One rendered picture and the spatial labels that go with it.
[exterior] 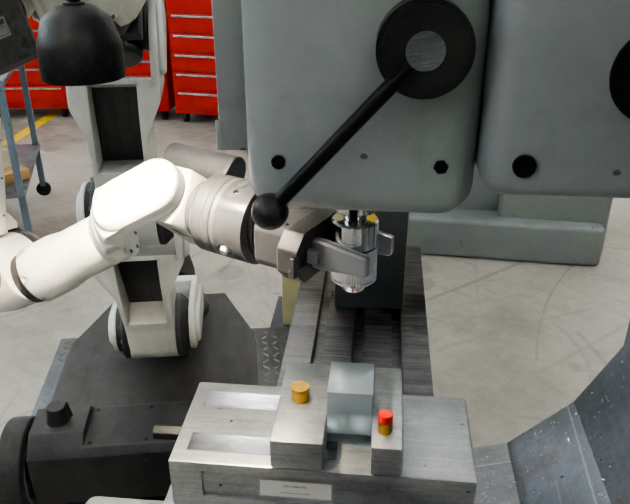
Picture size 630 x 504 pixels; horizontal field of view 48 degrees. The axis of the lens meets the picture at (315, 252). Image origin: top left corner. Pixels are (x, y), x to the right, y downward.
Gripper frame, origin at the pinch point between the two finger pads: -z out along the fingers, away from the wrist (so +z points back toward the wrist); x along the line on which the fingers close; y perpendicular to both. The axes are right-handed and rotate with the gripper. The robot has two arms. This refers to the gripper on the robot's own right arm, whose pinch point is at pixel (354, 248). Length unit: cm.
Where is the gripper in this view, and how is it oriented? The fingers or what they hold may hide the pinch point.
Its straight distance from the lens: 71.1
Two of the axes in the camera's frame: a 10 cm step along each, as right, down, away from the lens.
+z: -8.6, -2.4, 4.5
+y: -0.1, 8.9, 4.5
